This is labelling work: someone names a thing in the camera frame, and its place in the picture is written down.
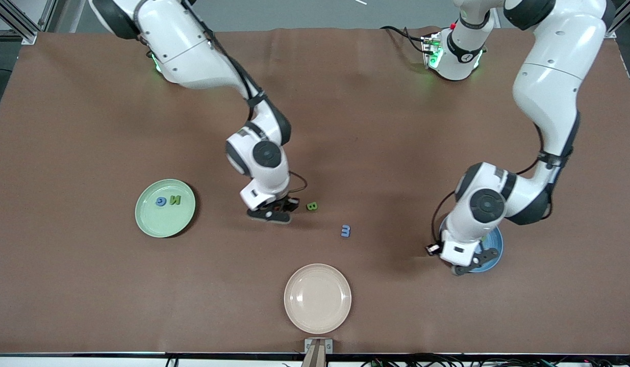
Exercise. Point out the brown table cover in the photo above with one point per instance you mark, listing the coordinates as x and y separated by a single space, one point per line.
314 127

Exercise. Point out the green capital letter B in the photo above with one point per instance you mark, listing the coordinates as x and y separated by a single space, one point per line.
311 206

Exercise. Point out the light green plate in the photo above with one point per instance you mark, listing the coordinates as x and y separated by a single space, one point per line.
156 224

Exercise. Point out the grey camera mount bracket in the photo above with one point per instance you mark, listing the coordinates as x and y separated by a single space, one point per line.
318 351

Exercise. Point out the blue plate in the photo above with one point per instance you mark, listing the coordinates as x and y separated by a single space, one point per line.
498 242

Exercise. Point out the blue lowercase letter m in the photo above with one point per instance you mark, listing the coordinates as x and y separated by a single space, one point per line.
346 231

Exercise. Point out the green capital letter N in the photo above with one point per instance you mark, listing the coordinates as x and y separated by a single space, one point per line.
175 200

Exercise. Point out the beige plate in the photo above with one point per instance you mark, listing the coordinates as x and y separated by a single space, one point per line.
317 298

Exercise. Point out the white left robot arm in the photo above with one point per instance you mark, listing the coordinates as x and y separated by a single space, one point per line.
549 76

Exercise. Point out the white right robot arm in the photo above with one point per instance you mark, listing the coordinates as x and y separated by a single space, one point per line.
192 51

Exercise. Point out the blue capital letter G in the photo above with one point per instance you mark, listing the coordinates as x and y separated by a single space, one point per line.
161 201

